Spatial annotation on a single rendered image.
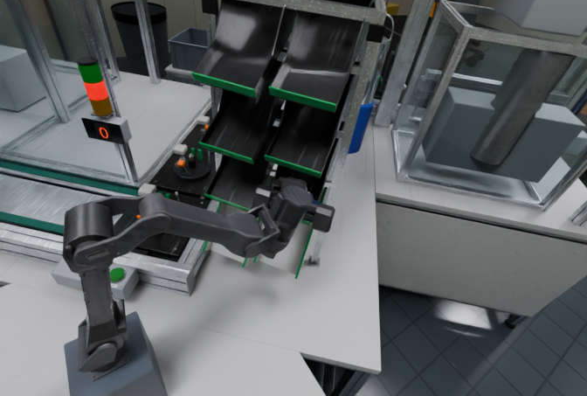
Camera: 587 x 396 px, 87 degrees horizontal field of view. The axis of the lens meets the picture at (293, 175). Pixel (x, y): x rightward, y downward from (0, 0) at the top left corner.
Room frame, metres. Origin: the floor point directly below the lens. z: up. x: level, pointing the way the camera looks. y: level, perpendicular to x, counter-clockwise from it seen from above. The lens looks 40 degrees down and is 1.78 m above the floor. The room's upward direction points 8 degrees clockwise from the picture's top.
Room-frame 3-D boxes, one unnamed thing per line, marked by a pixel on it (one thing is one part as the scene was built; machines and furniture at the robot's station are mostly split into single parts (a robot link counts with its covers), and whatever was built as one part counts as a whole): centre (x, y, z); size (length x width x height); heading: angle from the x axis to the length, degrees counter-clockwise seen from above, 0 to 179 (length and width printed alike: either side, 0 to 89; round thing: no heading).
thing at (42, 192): (0.69, 0.71, 0.91); 0.84 x 0.28 x 0.10; 85
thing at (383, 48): (1.39, -0.25, 1.32); 0.14 x 0.14 x 0.38
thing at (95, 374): (0.21, 0.32, 1.09); 0.07 x 0.07 x 0.06; 39
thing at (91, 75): (0.78, 0.59, 1.39); 0.05 x 0.05 x 0.05
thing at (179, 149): (0.90, 0.39, 1.01); 0.24 x 0.24 x 0.13; 85
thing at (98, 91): (0.78, 0.59, 1.34); 0.05 x 0.05 x 0.05
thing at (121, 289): (0.44, 0.51, 0.93); 0.21 x 0.07 x 0.06; 85
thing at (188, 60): (2.74, 0.86, 0.73); 0.62 x 0.42 x 0.23; 85
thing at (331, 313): (1.09, 0.38, 0.85); 1.50 x 1.41 x 0.03; 85
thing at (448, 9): (1.35, -0.85, 1.21); 0.69 x 0.46 x 0.69; 85
